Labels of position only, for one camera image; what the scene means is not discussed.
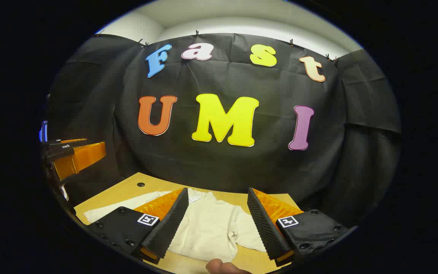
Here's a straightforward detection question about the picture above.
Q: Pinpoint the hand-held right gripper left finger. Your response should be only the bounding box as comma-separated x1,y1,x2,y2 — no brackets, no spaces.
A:
85,187,189,265

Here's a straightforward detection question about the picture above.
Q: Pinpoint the cream sweatshirt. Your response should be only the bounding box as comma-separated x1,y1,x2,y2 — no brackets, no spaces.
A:
84,187,267,264

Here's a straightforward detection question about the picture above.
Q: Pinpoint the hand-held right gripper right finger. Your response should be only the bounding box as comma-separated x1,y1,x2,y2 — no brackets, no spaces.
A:
247,187,351,267

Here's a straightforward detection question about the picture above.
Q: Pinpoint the black backdrop cloth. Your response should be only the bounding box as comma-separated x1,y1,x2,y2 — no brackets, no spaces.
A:
46,32,402,229

